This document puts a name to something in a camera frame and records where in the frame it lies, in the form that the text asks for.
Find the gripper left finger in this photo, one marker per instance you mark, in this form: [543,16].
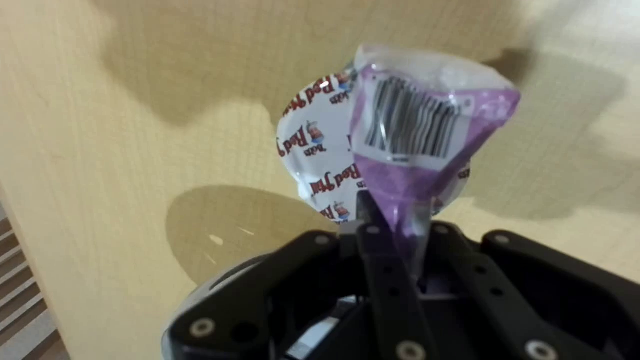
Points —
[390,280]

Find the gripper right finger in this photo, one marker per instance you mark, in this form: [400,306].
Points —
[500,300]

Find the purple plastic packet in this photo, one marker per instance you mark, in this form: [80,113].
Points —
[425,130]

